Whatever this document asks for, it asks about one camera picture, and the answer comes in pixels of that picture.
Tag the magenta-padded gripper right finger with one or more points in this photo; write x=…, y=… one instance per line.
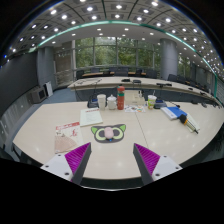
x=147, y=160

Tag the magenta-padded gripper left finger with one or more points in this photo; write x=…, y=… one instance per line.
x=76, y=159

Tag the black cat-face mouse pad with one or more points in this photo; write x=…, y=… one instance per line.
x=95, y=137

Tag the red and white brochure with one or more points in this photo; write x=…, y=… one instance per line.
x=66, y=138

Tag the white paper document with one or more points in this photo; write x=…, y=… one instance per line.
x=90, y=117

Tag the colourful sticker sheet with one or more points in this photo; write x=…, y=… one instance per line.
x=135, y=109

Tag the blue and white book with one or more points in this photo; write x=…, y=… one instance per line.
x=173, y=112

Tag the black handheld microphone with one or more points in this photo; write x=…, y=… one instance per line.
x=183, y=119

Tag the black desk microphone console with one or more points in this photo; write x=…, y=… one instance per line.
x=92, y=102
x=160, y=104

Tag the green-printed paper cup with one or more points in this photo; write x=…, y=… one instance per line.
x=152, y=102

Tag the stack of white paper cups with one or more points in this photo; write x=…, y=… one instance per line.
x=101, y=102

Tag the beige cardboard box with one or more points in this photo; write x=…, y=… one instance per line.
x=134, y=98

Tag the white lidded mug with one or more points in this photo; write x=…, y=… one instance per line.
x=111, y=103

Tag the red drink bottle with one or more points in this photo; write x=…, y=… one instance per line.
x=120, y=99

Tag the grey box monitor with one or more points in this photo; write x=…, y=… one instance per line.
x=38, y=95

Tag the white leaning board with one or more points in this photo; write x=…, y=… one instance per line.
x=48, y=88

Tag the curved conference table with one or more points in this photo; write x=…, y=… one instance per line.
x=110, y=82

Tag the dark office chairs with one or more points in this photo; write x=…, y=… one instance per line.
x=121, y=72

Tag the ceiling lights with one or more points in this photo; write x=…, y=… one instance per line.
x=94, y=17

